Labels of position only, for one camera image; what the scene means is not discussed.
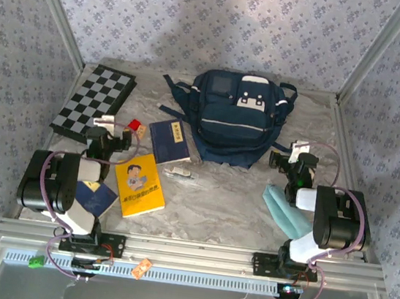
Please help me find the black controller with red wires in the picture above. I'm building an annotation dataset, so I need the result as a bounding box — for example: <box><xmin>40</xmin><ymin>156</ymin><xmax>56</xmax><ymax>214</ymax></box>
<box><xmin>71</xmin><ymin>254</ymin><xmax>115</xmax><ymax>275</ymax></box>

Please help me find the dark blue gold-print notebook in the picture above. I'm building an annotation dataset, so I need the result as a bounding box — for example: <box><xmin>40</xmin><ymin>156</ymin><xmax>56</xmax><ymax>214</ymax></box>
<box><xmin>72</xmin><ymin>178</ymin><xmax>121</xmax><ymax>220</ymax></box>

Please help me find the aluminium frame post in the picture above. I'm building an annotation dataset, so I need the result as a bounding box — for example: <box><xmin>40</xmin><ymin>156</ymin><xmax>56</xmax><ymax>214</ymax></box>
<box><xmin>334</xmin><ymin>0</ymin><xmax>400</xmax><ymax>113</ymax></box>
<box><xmin>10</xmin><ymin>0</ymin><xmax>94</xmax><ymax>73</ymax></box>

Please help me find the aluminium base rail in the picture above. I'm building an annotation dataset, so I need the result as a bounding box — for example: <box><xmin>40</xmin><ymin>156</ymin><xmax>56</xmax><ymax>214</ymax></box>
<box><xmin>0</xmin><ymin>215</ymin><xmax>390</xmax><ymax>296</ymax></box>

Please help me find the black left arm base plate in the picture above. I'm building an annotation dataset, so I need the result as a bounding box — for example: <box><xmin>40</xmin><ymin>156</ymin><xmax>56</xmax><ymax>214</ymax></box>
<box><xmin>58</xmin><ymin>227</ymin><xmax>127</xmax><ymax>259</ymax></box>

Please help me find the light blue fabric pouch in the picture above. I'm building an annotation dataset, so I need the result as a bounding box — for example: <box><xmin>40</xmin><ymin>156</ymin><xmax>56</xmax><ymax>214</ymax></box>
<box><xmin>257</xmin><ymin>182</ymin><xmax>318</xmax><ymax>242</ymax></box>

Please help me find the green plug connector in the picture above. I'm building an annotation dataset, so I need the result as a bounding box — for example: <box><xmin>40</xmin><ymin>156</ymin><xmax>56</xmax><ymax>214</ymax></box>
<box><xmin>27</xmin><ymin>254</ymin><xmax>46</xmax><ymax>270</ymax></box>

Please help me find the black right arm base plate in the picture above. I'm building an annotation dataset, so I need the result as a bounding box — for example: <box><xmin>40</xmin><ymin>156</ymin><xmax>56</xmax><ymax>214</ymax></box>
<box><xmin>250</xmin><ymin>251</ymin><xmax>321</xmax><ymax>284</ymax></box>

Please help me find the small green circuit board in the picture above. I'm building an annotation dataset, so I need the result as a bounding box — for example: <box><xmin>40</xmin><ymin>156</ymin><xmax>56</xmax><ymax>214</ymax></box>
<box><xmin>279</xmin><ymin>283</ymin><xmax>304</xmax><ymax>297</ymax></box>

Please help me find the clear plastic compass case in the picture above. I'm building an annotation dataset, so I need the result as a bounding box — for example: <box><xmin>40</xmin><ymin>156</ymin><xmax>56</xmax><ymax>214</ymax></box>
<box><xmin>161</xmin><ymin>164</ymin><xmax>202</xmax><ymax>186</ymax></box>

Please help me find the yellow cartoon cover book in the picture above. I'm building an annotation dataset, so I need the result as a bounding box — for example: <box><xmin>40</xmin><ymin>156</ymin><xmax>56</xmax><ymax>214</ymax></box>
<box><xmin>108</xmin><ymin>148</ymin><xmax>172</xmax><ymax>224</ymax></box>

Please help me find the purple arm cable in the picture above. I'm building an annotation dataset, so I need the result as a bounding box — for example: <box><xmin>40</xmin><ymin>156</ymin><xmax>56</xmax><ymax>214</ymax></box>
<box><xmin>29</xmin><ymin>113</ymin><xmax>145</xmax><ymax>288</ymax></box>
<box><xmin>276</xmin><ymin>139</ymin><xmax>375</xmax><ymax>299</ymax></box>

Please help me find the orange paper tag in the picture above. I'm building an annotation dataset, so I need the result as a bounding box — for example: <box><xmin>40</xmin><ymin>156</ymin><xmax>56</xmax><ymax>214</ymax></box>
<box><xmin>130</xmin><ymin>257</ymin><xmax>154</xmax><ymax>282</ymax></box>

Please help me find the navy book with beige label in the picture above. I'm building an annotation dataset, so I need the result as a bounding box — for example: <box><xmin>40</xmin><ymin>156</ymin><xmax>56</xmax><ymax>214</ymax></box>
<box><xmin>144</xmin><ymin>115</ymin><xmax>196</xmax><ymax>170</ymax></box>

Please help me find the navy blue backpack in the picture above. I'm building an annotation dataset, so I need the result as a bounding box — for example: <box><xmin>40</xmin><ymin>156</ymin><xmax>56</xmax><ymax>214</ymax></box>
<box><xmin>152</xmin><ymin>61</ymin><xmax>301</xmax><ymax>175</ymax></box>

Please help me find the aluminium table side rail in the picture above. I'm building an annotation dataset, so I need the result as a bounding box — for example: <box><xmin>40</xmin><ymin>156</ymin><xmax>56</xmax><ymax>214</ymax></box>
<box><xmin>313</xmin><ymin>100</ymin><xmax>390</xmax><ymax>264</ymax></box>

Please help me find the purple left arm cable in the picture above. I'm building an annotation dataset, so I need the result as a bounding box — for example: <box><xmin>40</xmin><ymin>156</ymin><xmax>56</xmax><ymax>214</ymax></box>
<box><xmin>29</xmin><ymin>113</ymin><xmax>145</xmax><ymax>288</ymax></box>

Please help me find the black and grey chessboard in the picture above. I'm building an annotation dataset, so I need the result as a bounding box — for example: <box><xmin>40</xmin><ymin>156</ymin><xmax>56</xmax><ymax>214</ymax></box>
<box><xmin>47</xmin><ymin>58</ymin><xmax>138</xmax><ymax>150</ymax></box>

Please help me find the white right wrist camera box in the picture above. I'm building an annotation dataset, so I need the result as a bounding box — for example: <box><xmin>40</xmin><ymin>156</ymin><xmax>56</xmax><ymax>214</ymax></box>
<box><xmin>288</xmin><ymin>139</ymin><xmax>312</xmax><ymax>167</ymax></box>

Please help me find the grey slotted cable duct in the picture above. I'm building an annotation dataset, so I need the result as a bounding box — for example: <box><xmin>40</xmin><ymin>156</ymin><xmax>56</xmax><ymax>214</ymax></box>
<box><xmin>2</xmin><ymin>246</ymin><xmax>285</xmax><ymax>299</ymax></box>

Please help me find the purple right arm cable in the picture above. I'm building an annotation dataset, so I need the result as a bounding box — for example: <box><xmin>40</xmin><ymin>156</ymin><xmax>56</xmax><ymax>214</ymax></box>
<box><xmin>276</xmin><ymin>139</ymin><xmax>375</xmax><ymax>299</ymax></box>

